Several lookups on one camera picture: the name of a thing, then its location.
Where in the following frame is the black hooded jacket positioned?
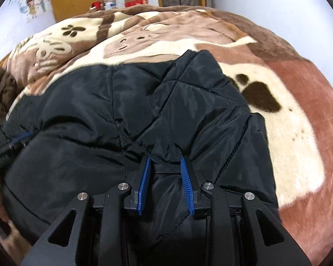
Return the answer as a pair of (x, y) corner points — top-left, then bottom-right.
(0, 49), (279, 266)

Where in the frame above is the brown printed blanket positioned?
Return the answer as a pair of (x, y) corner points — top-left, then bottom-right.
(0, 6), (333, 266)

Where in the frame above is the wooden wardrobe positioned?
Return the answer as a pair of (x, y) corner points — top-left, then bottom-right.
(46, 0), (104, 23)

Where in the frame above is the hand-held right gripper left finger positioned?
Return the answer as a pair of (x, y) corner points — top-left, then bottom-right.
(21, 156), (152, 266)

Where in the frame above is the wall poster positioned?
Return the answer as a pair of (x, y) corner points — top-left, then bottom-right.
(8, 0), (52, 24)

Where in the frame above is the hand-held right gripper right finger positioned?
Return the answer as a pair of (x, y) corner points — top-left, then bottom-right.
(180, 156), (313, 266)

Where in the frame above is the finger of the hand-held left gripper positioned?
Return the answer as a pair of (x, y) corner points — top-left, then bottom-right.
(9, 131), (36, 149)

